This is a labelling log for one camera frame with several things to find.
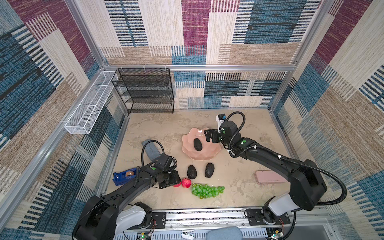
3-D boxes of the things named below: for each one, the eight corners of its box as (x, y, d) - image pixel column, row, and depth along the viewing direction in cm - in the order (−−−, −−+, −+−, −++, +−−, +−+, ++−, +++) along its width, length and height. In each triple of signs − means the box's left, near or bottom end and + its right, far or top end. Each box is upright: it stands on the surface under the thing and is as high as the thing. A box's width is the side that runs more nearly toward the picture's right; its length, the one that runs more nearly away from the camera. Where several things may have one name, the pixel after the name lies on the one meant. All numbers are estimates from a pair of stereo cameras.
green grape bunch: (191, 198, 81) (191, 196, 77) (191, 186, 85) (191, 183, 81) (224, 198, 81) (225, 196, 77) (222, 186, 85) (224, 183, 81)
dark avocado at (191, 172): (187, 180, 87) (187, 177, 84) (187, 166, 92) (187, 163, 89) (196, 180, 87) (196, 177, 84) (196, 166, 92) (196, 163, 89)
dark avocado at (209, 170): (204, 178, 88) (205, 175, 85) (204, 165, 93) (204, 162, 90) (214, 178, 88) (215, 175, 85) (213, 165, 93) (213, 162, 90)
